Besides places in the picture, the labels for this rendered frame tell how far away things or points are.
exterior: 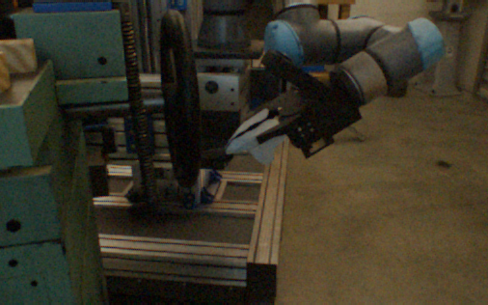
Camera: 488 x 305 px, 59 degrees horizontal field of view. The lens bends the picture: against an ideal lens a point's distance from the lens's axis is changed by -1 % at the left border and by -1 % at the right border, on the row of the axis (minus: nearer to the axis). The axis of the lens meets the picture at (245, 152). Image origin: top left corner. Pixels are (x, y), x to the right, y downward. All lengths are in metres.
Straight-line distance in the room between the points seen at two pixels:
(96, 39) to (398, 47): 0.43
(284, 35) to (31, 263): 0.48
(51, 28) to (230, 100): 0.57
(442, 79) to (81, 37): 3.90
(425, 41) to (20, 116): 0.54
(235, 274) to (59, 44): 0.90
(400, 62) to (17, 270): 0.58
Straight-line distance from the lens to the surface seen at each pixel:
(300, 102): 0.65
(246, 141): 0.64
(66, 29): 0.64
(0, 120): 0.44
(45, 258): 0.59
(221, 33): 1.20
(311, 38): 0.72
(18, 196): 0.55
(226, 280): 1.36
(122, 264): 1.42
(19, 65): 0.57
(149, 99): 0.72
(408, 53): 0.69
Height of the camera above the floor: 1.01
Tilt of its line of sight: 22 degrees down
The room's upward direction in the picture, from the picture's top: straight up
